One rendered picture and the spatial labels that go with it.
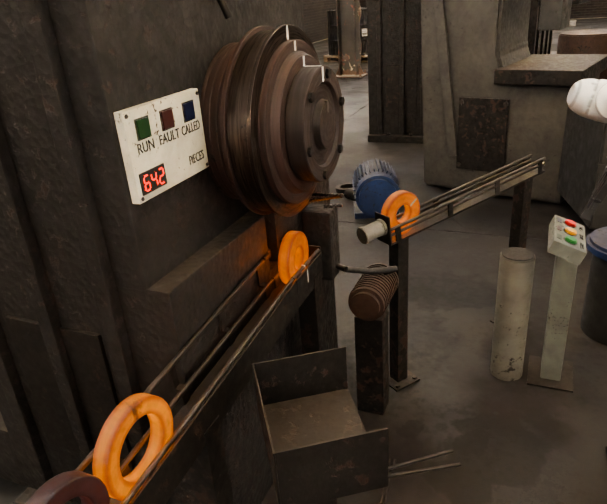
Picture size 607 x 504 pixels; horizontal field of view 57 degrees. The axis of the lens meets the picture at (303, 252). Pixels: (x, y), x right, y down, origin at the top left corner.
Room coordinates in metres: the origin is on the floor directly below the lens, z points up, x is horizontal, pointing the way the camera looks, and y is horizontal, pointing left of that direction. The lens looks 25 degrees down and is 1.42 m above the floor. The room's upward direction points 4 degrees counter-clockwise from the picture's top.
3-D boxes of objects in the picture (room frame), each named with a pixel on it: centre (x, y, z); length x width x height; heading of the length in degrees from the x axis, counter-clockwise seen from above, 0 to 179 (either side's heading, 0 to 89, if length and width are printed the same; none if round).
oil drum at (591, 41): (5.60, -2.90, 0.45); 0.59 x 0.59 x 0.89
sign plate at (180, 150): (1.17, 0.27, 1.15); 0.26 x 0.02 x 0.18; 155
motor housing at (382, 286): (1.68, -0.23, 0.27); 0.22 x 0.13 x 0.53; 155
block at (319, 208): (1.65, -0.06, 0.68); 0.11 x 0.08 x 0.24; 65
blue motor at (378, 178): (3.65, -0.53, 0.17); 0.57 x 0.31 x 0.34; 175
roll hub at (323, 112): (1.39, -0.06, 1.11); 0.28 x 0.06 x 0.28; 155
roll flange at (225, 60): (1.47, 0.10, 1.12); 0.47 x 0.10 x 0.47; 155
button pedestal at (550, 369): (1.75, -0.92, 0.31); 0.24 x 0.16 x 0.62; 155
